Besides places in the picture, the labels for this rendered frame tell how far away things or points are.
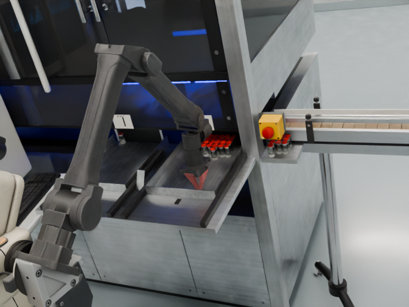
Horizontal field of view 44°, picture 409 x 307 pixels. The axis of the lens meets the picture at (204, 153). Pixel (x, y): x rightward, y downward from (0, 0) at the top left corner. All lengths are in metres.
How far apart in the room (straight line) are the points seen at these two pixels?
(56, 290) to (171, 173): 0.84
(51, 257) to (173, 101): 0.57
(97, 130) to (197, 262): 1.28
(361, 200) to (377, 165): 0.36
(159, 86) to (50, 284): 0.56
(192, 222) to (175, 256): 0.76
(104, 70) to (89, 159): 0.20
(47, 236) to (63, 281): 0.10
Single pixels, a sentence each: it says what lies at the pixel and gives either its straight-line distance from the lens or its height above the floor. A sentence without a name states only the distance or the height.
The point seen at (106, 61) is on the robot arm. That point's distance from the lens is 1.18.
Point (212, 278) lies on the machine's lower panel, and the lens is 2.34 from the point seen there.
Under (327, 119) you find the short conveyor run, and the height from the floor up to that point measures 0.96.
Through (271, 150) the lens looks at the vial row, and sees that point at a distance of 1.81.
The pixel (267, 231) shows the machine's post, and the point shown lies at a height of 0.54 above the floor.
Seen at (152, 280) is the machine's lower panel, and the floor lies 0.16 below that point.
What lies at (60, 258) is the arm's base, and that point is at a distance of 1.09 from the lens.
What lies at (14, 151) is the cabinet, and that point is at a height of 0.93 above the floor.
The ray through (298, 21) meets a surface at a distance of 2.35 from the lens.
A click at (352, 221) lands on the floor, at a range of 2.91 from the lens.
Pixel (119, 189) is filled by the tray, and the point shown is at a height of 0.89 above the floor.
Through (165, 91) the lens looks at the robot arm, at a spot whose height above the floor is 1.32.
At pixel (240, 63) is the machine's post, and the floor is 1.24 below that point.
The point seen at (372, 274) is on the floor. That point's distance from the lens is 2.61.
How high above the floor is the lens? 1.83
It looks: 29 degrees down
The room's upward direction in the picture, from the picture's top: 13 degrees counter-clockwise
